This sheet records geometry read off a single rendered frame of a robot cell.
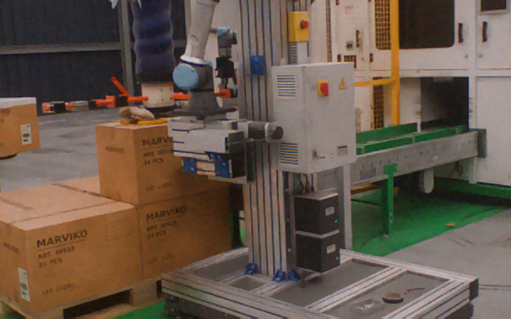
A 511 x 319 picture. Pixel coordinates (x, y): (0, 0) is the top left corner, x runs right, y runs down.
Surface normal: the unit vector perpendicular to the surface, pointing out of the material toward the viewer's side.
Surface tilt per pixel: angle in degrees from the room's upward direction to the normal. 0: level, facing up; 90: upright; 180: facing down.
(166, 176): 90
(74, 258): 90
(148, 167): 90
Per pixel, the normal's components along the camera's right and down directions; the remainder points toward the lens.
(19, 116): 0.93, 0.01
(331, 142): 0.69, 0.09
